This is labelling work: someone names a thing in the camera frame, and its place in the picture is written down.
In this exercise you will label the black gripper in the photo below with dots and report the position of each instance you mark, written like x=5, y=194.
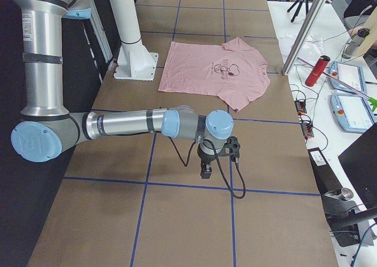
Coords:
x=204, y=158

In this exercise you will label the pink printed t-shirt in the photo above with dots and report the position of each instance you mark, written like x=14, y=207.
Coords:
x=233, y=71

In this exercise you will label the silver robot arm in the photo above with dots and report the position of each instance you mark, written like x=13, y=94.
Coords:
x=47, y=128

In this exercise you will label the orange terminal block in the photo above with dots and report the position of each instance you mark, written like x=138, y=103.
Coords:
x=300, y=106

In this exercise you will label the black monitor stand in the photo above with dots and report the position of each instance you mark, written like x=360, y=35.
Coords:
x=351, y=224

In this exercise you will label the red cylindrical bottle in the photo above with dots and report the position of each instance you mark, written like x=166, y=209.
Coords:
x=317, y=70

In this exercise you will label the near teach pendant tablet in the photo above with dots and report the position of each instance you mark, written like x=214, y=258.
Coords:
x=352, y=113

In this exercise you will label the teach pendant tablet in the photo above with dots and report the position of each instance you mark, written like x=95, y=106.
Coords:
x=352, y=113
x=350, y=74

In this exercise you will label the far teach pendant tablet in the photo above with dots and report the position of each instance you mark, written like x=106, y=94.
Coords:
x=350, y=74

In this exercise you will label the reacher grabber stick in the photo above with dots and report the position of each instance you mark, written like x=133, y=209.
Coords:
x=343, y=86

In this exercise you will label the dark water bottle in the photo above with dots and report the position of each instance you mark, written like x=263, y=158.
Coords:
x=355, y=42

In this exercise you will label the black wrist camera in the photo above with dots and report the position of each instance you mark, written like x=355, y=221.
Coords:
x=232, y=149

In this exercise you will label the white camera post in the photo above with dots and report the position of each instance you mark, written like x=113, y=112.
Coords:
x=134, y=61

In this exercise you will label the black camera tripod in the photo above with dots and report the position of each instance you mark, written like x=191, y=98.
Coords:
x=298, y=4

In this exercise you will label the aluminium frame post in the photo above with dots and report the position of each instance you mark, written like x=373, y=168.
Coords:
x=312, y=13

